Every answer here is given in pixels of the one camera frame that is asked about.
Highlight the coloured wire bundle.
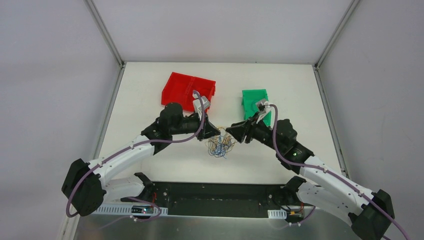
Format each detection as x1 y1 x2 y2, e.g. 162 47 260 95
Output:
204 127 238 159

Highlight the green plastic bin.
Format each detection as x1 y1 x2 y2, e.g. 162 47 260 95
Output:
241 89 269 120

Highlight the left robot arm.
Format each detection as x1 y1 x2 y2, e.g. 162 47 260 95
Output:
61 97 221 218

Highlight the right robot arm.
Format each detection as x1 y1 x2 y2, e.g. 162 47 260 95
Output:
226 118 394 240

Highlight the red plastic bin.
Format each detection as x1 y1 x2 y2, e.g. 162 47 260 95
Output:
161 72 216 112

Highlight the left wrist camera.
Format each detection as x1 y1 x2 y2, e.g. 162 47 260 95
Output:
192 96 211 114

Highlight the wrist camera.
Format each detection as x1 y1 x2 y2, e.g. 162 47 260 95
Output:
192 96 211 114
255 98 271 116

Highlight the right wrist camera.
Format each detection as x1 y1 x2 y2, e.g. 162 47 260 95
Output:
255 98 271 116

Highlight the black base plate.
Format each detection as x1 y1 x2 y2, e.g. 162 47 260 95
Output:
137 181 308 223

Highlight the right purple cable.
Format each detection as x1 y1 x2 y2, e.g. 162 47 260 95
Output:
268 104 412 240

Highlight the purple cable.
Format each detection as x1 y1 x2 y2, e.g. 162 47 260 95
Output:
65 90 206 219
268 104 412 240

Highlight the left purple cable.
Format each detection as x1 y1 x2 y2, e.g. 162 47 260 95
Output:
65 90 206 219

